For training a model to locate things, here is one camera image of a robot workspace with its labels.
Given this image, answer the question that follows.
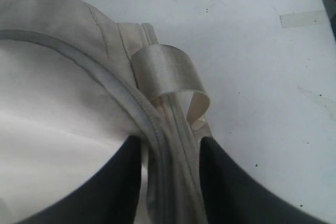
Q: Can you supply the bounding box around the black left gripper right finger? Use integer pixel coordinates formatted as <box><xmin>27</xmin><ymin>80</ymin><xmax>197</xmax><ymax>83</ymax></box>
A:
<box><xmin>199</xmin><ymin>137</ymin><xmax>321</xmax><ymax>224</ymax></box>

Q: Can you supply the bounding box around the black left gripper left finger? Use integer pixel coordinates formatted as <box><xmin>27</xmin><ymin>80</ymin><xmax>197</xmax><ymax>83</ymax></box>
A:
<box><xmin>22</xmin><ymin>136</ymin><xmax>141</xmax><ymax>224</ymax></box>

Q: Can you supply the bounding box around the beige fabric duffel bag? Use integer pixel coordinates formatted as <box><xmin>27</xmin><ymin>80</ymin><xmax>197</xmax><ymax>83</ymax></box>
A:
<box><xmin>1</xmin><ymin>0</ymin><xmax>211</xmax><ymax>223</ymax></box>

